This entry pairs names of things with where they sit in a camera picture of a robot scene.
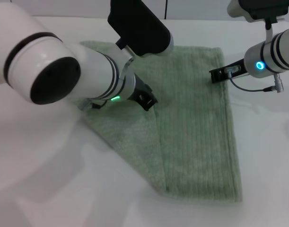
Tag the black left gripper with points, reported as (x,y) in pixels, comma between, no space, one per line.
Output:
(137,88)

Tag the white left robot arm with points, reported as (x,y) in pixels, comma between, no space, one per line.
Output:
(63,66)

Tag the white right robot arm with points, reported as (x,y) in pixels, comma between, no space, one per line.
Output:
(272,54)

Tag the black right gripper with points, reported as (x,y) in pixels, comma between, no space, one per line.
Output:
(236,69)

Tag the dark vertical wall strip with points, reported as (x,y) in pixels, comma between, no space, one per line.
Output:
(166,9)

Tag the green ribbed terry towel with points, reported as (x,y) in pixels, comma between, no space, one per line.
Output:
(194,123)

